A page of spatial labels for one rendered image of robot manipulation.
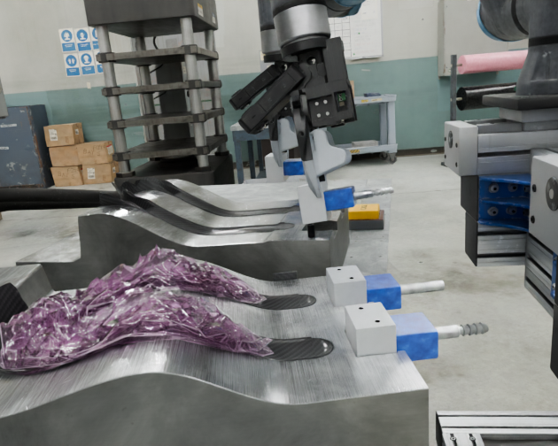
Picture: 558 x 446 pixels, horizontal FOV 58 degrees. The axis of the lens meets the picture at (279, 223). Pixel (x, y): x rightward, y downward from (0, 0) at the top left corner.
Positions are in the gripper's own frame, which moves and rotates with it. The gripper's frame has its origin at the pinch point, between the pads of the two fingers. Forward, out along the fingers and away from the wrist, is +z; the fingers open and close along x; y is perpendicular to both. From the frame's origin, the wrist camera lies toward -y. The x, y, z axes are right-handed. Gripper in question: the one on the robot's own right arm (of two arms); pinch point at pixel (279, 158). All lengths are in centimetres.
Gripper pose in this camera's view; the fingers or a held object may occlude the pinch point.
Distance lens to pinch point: 103.8
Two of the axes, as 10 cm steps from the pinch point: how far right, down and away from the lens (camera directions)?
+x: 2.2, -2.7, 9.4
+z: 0.9, 9.6, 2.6
